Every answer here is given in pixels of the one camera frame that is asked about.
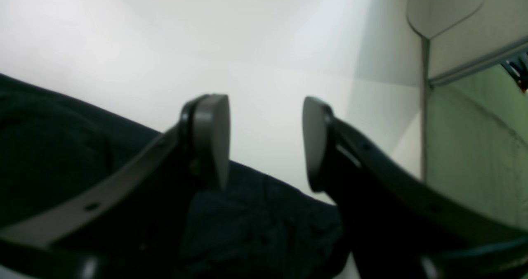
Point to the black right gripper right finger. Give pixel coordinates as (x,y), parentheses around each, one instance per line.
(396,227)

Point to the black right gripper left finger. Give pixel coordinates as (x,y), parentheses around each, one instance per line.
(129,226)

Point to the dark grey long-sleeve T-shirt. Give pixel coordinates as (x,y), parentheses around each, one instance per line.
(55,147)

